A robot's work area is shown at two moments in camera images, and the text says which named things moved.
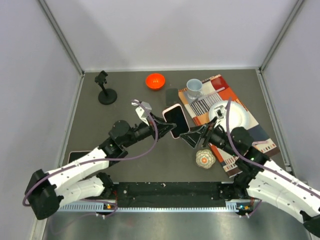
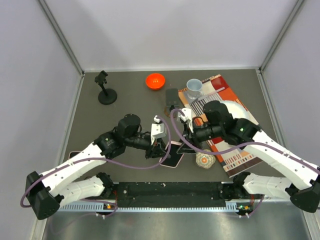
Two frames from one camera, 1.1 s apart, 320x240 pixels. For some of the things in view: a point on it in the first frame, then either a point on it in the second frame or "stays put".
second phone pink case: x=73 y=155 stays put
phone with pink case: x=176 y=114 → x=176 y=158
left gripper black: x=162 y=127 → x=158 y=149
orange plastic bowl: x=155 y=81 stays put
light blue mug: x=194 y=87 stays put
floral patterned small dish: x=205 y=158 stays put
